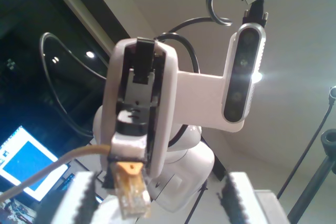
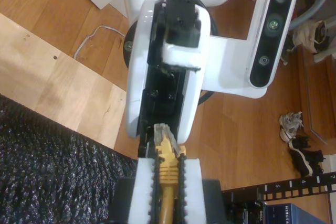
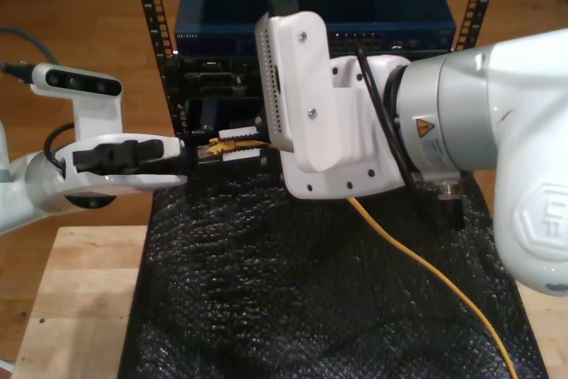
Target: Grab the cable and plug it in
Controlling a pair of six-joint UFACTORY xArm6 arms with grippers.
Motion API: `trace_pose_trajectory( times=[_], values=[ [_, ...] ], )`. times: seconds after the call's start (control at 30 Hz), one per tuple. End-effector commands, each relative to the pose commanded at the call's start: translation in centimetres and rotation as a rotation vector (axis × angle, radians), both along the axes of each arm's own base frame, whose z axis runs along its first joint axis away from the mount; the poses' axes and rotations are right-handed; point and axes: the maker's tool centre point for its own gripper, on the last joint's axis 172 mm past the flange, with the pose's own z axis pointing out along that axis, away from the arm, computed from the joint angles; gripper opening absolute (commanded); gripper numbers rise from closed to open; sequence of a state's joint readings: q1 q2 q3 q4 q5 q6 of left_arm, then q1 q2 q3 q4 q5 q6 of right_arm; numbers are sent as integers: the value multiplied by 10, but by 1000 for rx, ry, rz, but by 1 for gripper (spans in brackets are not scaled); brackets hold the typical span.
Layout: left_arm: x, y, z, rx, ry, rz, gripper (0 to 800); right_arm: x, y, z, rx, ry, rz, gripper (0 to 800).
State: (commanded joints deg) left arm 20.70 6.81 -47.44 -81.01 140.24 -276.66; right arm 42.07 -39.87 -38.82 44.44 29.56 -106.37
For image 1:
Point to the arm camera bar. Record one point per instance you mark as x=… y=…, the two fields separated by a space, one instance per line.
x=199 y=98

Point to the computer monitor blue screen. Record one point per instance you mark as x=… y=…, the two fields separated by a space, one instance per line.
x=26 y=161

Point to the black tripod stand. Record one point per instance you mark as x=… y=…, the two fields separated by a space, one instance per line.
x=328 y=142

